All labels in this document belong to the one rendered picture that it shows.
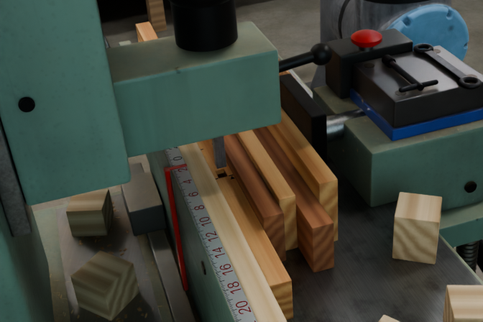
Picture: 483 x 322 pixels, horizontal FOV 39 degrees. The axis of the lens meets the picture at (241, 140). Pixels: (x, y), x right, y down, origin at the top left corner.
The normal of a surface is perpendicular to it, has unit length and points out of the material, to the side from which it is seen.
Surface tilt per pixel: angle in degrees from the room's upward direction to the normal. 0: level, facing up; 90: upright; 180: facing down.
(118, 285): 90
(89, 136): 90
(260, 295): 0
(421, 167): 90
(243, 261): 0
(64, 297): 0
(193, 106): 90
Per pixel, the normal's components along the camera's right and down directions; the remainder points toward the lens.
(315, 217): -0.07, -0.84
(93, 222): -0.03, 0.53
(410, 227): -0.30, 0.52
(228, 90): 0.30, 0.48
